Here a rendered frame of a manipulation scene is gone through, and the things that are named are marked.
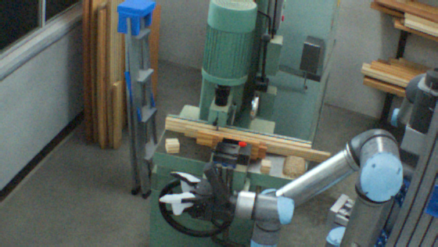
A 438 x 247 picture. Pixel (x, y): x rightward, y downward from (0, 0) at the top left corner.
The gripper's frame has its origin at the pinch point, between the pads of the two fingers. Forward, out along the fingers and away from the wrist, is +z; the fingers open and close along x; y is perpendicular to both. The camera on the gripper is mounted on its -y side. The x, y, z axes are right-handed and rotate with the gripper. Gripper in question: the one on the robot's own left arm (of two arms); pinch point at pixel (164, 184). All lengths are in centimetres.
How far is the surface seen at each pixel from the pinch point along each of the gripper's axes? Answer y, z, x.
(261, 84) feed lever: -1, -21, 88
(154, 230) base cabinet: 67, 14, 71
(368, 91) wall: 60, -107, 301
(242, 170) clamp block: 20, -19, 54
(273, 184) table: 29, -32, 64
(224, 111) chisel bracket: 7, -8, 74
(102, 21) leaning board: 7, 79, 185
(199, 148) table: 24, -1, 73
